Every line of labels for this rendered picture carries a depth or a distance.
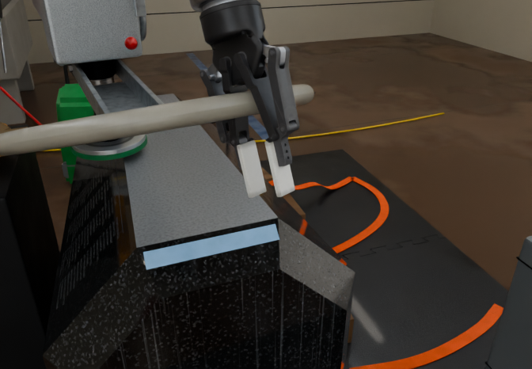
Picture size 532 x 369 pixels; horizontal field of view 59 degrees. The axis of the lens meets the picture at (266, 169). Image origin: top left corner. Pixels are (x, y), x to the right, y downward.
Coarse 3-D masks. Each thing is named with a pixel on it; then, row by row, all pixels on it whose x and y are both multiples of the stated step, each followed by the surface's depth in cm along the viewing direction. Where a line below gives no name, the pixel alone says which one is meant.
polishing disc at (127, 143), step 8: (136, 136) 141; (144, 136) 141; (88, 144) 135; (96, 144) 135; (104, 144) 135; (112, 144) 135; (120, 144) 135; (128, 144) 135; (136, 144) 136; (80, 152) 133; (88, 152) 132; (96, 152) 131; (104, 152) 131; (112, 152) 132; (120, 152) 133
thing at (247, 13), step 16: (240, 0) 53; (256, 0) 55; (208, 16) 54; (224, 16) 53; (240, 16) 53; (256, 16) 54; (208, 32) 54; (224, 32) 53; (240, 32) 54; (256, 32) 54; (224, 48) 57; (240, 48) 55; (256, 48) 54; (256, 64) 55; (240, 80) 57
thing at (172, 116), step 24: (216, 96) 55; (240, 96) 56; (312, 96) 69; (72, 120) 53; (96, 120) 52; (120, 120) 51; (144, 120) 52; (168, 120) 52; (192, 120) 53; (216, 120) 55; (0, 144) 58; (24, 144) 55; (48, 144) 54; (72, 144) 53
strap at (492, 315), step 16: (384, 208) 263; (352, 240) 236; (480, 320) 187; (496, 320) 187; (464, 336) 180; (432, 352) 173; (448, 352) 173; (352, 368) 167; (368, 368) 167; (384, 368) 167; (400, 368) 167
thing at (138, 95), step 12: (120, 60) 129; (72, 72) 135; (120, 72) 128; (132, 72) 118; (84, 84) 114; (108, 84) 124; (120, 84) 124; (132, 84) 117; (144, 84) 109; (96, 96) 101; (108, 96) 115; (120, 96) 115; (132, 96) 115; (144, 96) 107; (156, 96) 101; (96, 108) 102; (108, 108) 107; (120, 108) 107; (132, 108) 107
